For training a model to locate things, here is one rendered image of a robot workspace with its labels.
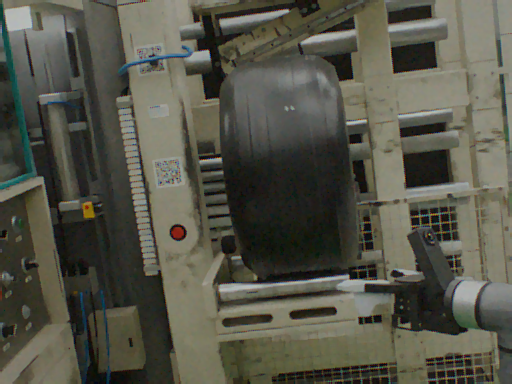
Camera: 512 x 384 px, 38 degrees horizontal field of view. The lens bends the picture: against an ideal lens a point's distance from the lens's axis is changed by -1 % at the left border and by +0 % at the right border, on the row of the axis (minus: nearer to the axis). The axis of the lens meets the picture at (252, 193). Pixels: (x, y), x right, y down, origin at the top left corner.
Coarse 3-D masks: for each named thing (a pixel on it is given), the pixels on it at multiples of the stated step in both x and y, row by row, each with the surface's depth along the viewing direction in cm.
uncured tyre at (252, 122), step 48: (240, 96) 179; (288, 96) 176; (336, 96) 178; (240, 144) 174; (288, 144) 172; (336, 144) 172; (240, 192) 174; (288, 192) 172; (336, 192) 172; (240, 240) 181; (288, 240) 178; (336, 240) 178
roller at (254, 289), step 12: (300, 276) 190; (312, 276) 190; (324, 276) 189; (336, 276) 188; (348, 276) 188; (228, 288) 191; (240, 288) 191; (252, 288) 190; (264, 288) 190; (276, 288) 190; (288, 288) 189; (300, 288) 189; (312, 288) 189; (324, 288) 189; (228, 300) 192
